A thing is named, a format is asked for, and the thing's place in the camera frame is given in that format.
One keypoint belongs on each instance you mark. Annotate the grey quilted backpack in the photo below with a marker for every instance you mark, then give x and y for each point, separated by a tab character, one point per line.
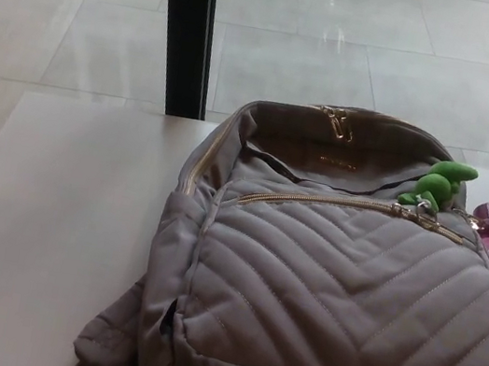
327	302

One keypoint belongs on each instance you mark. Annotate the black window frame post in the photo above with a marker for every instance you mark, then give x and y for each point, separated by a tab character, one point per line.
186	30

